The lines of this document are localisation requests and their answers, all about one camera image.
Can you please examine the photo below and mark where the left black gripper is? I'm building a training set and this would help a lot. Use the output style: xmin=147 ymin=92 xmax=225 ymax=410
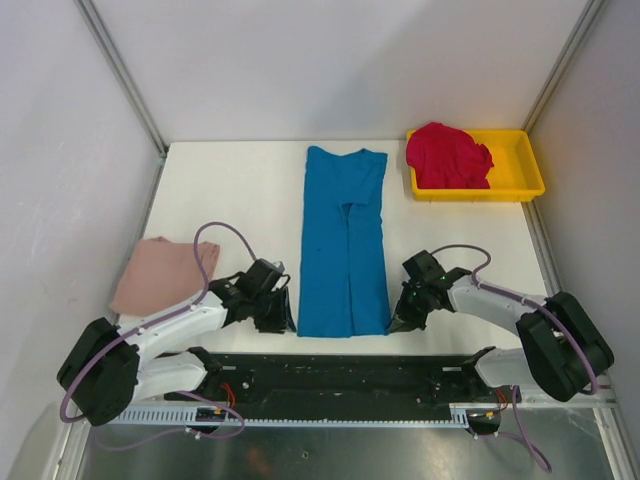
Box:
xmin=250 ymin=285 xmax=296 ymax=334

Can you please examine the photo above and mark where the blue t shirt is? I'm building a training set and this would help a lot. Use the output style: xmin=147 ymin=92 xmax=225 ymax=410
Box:
xmin=298 ymin=146 xmax=391 ymax=338

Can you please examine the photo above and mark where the pink t shirt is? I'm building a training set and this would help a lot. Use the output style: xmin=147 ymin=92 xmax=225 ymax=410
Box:
xmin=110 ymin=237 xmax=220 ymax=317

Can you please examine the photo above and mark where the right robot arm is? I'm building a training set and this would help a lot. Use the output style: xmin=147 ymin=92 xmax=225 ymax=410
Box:
xmin=390 ymin=250 xmax=615 ymax=402

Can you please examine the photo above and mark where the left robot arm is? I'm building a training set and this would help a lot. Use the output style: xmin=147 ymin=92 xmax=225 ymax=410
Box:
xmin=57 ymin=259 xmax=292 ymax=426

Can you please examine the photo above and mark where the red t shirt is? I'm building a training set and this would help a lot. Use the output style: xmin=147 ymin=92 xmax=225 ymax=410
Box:
xmin=406 ymin=122 xmax=494 ymax=190

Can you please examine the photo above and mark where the yellow plastic tray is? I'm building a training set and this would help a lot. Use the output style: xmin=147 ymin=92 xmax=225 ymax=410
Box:
xmin=409 ymin=129 xmax=545 ymax=203

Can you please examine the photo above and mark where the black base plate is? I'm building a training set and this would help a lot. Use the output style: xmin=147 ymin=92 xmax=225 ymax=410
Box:
xmin=195 ymin=353 xmax=516 ymax=431

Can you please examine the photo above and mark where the white cable duct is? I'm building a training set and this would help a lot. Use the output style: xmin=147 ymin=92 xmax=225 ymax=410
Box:
xmin=119 ymin=402 xmax=471 ymax=429

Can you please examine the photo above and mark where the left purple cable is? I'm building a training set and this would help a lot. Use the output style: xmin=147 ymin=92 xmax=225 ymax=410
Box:
xmin=59 ymin=221 xmax=261 ymax=451

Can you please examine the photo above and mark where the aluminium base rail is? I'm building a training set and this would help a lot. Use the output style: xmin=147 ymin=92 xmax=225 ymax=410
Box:
xmin=519 ymin=374 xmax=617 ymax=409

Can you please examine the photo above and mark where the left aluminium frame post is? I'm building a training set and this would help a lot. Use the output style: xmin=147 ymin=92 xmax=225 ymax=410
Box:
xmin=74 ymin=0 xmax=168 ymax=158

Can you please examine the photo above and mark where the aluminium frame post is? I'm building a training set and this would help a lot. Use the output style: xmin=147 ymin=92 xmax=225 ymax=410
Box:
xmin=74 ymin=0 xmax=168 ymax=158
xmin=522 ymin=0 xmax=610 ymax=134

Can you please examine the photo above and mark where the right aluminium frame post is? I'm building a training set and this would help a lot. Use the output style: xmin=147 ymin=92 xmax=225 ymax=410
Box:
xmin=522 ymin=0 xmax=610 ymax=134

